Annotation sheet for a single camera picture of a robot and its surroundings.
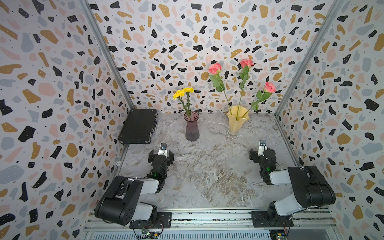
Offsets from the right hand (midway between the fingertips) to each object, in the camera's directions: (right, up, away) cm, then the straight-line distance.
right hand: (261, 148), depth 94 cm
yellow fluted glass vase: (-17, +14, +1) cm, 22 cm away
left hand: (-61, -1, -4) cm, 61 cm away
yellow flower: (-50, +31, -11) cm, 60 cm away
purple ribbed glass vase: (-45, +10, +13) cm, 47 cm away
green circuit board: (-63, -38, -23) cm, 77 cm away
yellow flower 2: (-46, +34, -7) cm, 58 cm away
